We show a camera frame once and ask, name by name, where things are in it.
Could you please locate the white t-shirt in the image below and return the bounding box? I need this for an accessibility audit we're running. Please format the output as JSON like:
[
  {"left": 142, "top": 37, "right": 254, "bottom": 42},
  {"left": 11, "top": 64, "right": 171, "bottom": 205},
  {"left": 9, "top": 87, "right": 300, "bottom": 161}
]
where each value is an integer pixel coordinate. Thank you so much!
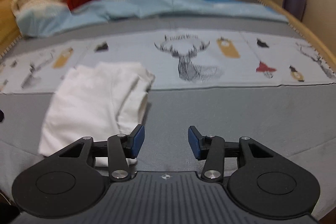
[{"left": 38, "top": 63, "right": 155, "bottom": 156}]

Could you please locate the patterned light blue bed runner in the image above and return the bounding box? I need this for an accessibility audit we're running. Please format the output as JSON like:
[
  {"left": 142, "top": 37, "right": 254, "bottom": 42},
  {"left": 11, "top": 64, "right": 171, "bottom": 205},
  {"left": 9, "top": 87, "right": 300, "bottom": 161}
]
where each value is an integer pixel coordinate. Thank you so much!
[{"left": 1, "top": 29, "right": 335, "bottom": 94}]

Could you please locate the light blue sheet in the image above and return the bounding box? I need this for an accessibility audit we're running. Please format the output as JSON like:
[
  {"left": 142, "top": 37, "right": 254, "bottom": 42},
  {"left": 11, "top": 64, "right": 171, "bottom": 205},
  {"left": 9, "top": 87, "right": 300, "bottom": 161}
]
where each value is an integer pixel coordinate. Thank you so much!
[{"left": 16, "top": 0, "right": 287, "bottom": 38}]

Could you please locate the wooden headboard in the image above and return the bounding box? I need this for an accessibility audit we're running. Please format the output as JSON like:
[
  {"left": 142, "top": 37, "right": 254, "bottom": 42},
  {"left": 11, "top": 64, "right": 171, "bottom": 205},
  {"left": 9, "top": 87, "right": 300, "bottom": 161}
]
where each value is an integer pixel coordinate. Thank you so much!
[{"left": 0, "top": 0, "right": 21, "bottom": 59}]

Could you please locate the wooden bed side rail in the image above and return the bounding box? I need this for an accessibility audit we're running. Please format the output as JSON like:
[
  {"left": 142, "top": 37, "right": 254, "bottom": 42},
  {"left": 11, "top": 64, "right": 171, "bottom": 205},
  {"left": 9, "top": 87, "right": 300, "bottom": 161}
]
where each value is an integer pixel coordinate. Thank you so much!
[{"left": 258, "top": 0, "right": 335, "bottom": 72}]

